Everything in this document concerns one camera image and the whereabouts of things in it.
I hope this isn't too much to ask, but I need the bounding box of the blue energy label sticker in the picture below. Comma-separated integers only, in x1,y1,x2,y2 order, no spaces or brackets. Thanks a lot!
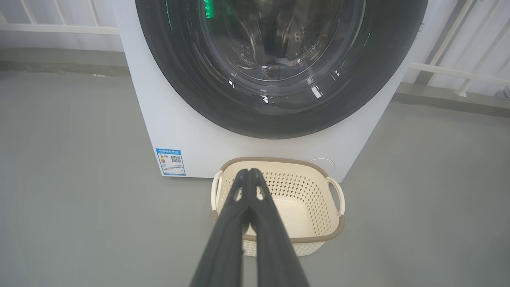
155,148,186,177

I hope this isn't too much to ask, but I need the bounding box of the cream laundry basket brown rim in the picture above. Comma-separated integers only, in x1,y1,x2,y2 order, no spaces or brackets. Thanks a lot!
211,157,346,258

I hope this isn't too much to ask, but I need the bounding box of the black round glass washer door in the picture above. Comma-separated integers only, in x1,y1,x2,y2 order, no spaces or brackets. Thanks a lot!
135,0,429,140

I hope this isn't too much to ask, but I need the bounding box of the white washing machine body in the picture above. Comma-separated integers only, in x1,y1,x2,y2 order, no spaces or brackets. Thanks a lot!
112,0,459,184

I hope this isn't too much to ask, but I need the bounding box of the round white filter cover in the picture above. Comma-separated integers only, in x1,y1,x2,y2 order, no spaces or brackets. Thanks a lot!
309,158,335,177

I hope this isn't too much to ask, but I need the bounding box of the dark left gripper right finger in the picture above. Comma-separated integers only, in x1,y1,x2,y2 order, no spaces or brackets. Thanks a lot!
245,168,310,287

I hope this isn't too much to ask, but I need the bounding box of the white metal railing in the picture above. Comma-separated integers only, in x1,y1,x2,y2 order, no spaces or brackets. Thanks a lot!
0,0,121,35
410,0,510,98

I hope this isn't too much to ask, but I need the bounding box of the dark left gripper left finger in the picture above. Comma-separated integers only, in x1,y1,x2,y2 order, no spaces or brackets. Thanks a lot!
189,168,253,287

